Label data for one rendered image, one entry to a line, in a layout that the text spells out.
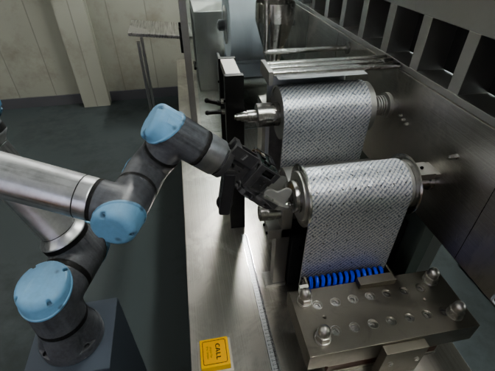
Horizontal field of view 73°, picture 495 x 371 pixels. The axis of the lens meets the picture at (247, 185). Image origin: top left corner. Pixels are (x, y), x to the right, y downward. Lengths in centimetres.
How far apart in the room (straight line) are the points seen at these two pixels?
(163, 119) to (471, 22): 62
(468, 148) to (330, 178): 28
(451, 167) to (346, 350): 46
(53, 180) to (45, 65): 408
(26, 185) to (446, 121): 83
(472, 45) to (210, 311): 87
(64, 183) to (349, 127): 68
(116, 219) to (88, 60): 388
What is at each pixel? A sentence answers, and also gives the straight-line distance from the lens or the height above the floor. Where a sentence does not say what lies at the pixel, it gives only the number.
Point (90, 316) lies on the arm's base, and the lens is 98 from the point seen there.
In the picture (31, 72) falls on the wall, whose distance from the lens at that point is 474.
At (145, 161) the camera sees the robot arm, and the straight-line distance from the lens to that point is 65.
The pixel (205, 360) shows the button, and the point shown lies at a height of 92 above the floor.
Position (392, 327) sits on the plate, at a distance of 88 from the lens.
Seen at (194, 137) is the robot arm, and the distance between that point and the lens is 61.
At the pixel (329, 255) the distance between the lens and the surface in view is 87.
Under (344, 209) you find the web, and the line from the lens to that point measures 77.
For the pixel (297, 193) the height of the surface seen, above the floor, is 128.
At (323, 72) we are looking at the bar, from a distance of 92.
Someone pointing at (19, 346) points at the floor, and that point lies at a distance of 228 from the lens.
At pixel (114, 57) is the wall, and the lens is 447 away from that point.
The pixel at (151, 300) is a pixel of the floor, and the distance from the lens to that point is 216.
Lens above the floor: 174
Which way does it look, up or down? 38 degrees down
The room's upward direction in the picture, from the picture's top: straight up
